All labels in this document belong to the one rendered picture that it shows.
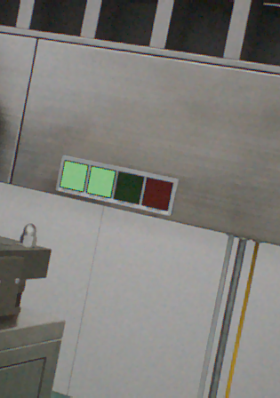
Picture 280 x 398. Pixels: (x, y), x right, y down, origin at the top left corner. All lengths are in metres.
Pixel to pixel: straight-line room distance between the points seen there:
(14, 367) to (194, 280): 2.52
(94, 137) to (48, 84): 0.15
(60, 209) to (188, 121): 2.81
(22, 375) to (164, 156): 0.49
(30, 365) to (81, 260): 2.66
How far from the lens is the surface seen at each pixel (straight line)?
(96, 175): 1.84
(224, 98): 1.76
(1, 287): 1.76
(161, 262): 4.32
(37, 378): 1.90
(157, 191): 1.78
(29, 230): 1.90
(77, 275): 4.51
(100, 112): 1.86
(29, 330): 1.81
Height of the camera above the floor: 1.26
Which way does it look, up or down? 3 degrees down
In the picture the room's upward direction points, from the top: 11 degrees clockwise
